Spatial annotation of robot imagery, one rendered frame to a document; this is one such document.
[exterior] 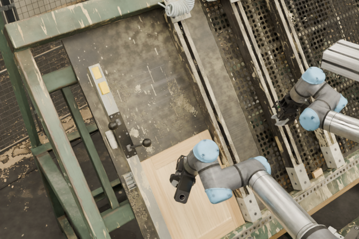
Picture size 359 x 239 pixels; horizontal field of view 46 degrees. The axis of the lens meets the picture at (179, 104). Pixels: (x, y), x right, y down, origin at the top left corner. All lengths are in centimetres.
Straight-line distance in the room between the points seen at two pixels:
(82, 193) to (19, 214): 189
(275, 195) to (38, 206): 262
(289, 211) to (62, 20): 112
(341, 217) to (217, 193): 218
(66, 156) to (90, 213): 25
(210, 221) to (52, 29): 110
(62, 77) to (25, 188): 207
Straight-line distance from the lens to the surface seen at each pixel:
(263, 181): 129
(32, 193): 374
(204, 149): 130
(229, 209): 207
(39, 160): 277
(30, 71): 175
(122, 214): 191
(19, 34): 173
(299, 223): 118
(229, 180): 132
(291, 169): 223
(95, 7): 181
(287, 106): 176
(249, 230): 210
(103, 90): 178
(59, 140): 174
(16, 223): 357
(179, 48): 196
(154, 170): 188
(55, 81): 184
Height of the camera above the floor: 256
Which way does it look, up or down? 36 degrees down
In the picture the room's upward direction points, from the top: 4 degrees counter-clockwise
